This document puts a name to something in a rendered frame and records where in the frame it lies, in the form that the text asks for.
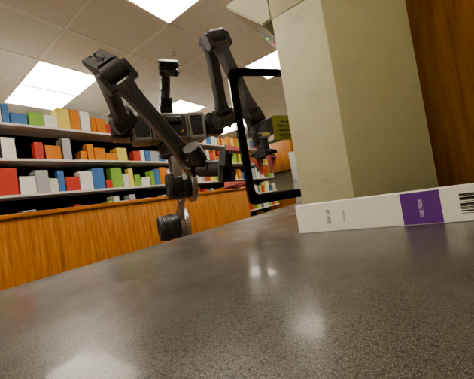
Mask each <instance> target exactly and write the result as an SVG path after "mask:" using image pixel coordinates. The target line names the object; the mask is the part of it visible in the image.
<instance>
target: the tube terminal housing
mask: <svg viewBox="0 0 474 379"><path fill-rule="evenodd" d="M269 5H270V10H271V15H272V24H273V29H274V33H275V42H276V47H277V51H278V60H279V65H280V69H281V78H282V83H283V88H284V96H285V101H286V106H287V114H288V119H289V124H290V132H291V137H292V142H293V150H294V155H295V160H296V168H297V173H298V178H299V186H300V191H301V196H302V204H303V205H304V204H311V203H317V202H328V201H335V200H341V199H352V198H358V197H364V196H376V195H382V194H388V193H400V192H406V191H412V190H424V189H430V188H437V187H439V185H438V181H437V176H436V169H435V165H434V160H433V152H432V147H431V143H430V136H429V131H428V127H427V119H426V114H425V110H424V102H423V98H422V93H421V85H420V81H419V76H418V69H417V64H416V60H415V52H414V47H413V43H412V36H411V31H410V27H409V18H408V14H407V10H406V2H405V0H269Z"/></svg>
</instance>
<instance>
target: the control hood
mask: <svg viewBox="0 0 474 379"><path fill-rule="evenodd" d="M227 9H228V10H229V11H230V12H231V13H233V14H234V15H235V16H237V17H238V18H239V19H240V20H241V21H242V22H243V23H245V24H246V25H247V26H249V27H250V28H251V29H253V30H254V31H255V32H256V33H257V34H258V35H260V36H261V37H262V38H264V37H263V36H262V35H261V34H260V33H259V32H262V33H264V34H266V35H268V36H270V37H272V38H275V33H274V29H273V24H272V15H271V10H270V5H269V0H234V1H232V2H230V3H229V4H228V5H227ZM255 29H256V30H257V31H259V32H257V31H256V30H255ZM264 39H265V38H264ZM265 40H266V41H267V42H269V41H268V40H267V39H265ZM269 43H270V44H271V45H272V46H273V47H274V48H276V49H277V47H276V46H274V45H273V44H272V43H271V42H269Z"/></svg>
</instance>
